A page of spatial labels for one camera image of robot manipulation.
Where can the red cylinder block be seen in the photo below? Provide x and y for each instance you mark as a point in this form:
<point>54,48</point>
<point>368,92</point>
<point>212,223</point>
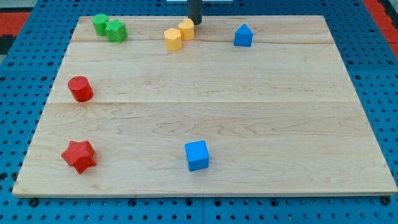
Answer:
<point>80,88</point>

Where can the green star block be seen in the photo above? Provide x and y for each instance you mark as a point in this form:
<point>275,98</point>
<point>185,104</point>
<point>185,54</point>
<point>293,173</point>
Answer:
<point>116,31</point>

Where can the yellow heart block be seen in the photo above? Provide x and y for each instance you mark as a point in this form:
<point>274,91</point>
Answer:
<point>186,28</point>

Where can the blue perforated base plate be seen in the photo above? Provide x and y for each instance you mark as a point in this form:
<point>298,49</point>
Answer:
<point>28,72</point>

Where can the blue cube block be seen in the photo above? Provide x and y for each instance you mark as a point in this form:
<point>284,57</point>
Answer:
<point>197,155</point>

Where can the blue triangle block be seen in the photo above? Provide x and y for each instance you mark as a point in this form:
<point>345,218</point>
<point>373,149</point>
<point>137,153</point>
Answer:
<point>243,36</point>

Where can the green cylinder block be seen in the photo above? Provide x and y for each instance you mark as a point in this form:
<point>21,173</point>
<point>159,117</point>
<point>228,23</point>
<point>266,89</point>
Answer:
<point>99,23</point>

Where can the yellow hexagon block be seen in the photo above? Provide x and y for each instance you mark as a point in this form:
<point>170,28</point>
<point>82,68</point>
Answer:
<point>173,39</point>

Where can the red star block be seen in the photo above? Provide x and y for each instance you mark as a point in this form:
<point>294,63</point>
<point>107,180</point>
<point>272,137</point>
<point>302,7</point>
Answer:
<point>79,155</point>

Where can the wooden board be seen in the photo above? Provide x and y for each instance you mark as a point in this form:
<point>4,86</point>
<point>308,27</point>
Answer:
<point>280,118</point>

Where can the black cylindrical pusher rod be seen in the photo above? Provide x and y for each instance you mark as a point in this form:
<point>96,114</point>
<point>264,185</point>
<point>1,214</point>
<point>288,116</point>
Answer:
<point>195,11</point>

